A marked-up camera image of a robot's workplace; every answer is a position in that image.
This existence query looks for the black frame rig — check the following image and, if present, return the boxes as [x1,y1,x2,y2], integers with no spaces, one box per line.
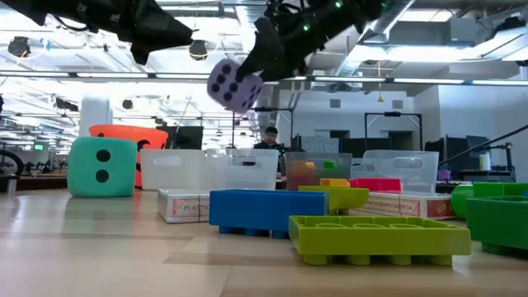
[231,106,295,150]
[363,111,424,175]

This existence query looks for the person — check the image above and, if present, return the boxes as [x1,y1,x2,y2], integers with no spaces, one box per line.
[252,125,288,174]

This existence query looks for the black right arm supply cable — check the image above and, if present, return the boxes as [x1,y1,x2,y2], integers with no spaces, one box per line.
[439,122,528,167]

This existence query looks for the dark green toy brick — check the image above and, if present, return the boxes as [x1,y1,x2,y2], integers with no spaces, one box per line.
[466,195,528,256]

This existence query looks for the black ceiling dome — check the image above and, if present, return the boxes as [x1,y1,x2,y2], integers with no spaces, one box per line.
[188,39,209,62]

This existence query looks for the black office monitors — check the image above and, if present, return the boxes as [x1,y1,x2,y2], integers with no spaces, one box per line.
[424,136,469,172]

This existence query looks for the pink playing card deck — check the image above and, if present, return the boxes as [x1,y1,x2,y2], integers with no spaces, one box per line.
[349,190,457,221]

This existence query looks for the lime green thin toy brick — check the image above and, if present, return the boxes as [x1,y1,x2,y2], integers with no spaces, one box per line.
[288,214,473,266]

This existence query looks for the grey plastic bin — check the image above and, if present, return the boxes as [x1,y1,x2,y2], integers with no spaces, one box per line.
[284,152,353,192]

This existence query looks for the white bottle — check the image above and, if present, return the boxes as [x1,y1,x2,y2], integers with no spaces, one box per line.
[478,151,493,172]

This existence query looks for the purple foam die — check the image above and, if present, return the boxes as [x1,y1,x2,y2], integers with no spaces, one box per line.
[206,58,265,115]

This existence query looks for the yellow toy brick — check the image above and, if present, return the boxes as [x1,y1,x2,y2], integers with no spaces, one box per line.
[288,160,317,177]
[318,177,351,189]

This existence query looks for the white plastic bin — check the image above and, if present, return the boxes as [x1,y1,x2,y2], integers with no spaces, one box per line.
[139,148,208,191]

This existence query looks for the red toy brick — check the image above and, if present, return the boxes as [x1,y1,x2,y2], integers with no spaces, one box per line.
[288,174,319,189]
[349,177,403,195]

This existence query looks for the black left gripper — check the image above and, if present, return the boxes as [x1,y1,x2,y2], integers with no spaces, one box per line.
[69,0,193,66]

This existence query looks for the teal foam die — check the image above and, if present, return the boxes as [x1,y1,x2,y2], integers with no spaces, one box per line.
[66,136,139,199]

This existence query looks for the long ceiling light strip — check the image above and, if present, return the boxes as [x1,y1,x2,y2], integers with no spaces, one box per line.
[0,70,528,87]

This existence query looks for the black monitor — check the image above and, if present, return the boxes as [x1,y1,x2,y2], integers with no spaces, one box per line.
[158,125,205,151]

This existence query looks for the silver slanted ceiling duct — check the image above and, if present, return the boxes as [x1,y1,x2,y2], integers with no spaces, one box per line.
[357,0,416,43]

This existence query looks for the orange plastic bucket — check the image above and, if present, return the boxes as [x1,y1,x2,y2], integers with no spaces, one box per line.
[87,124,170,189]

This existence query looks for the blue chair back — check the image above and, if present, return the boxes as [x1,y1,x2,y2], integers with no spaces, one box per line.
[466,134,492,159]

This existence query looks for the white pillar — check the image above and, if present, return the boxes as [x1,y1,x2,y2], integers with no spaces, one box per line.
[78,96,114,138]

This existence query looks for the lime green thick toy brick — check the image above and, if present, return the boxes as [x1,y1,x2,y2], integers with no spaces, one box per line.
[297,185,370,217]

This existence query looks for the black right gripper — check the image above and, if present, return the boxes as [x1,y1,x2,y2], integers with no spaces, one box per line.
[235,0,375,83]

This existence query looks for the blue toy brick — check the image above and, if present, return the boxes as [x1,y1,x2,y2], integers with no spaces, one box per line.
[208,188,330,240]

